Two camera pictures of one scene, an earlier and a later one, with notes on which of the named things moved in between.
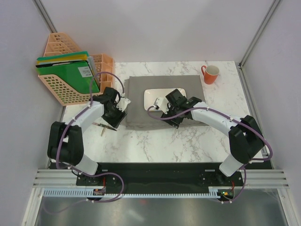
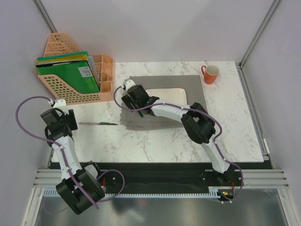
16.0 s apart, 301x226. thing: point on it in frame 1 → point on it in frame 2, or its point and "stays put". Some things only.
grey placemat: [136, 116] stays put
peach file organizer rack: [66, 94] stays put
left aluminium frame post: [41, 8] stays put
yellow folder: [75, 58] stays put
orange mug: [210, 74] stays put
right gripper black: [177, 121] → [127, 100]
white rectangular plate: [150, 95] stays put
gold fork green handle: [107, 127] → [140, 114]
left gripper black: [115, 122] → [71, 118]
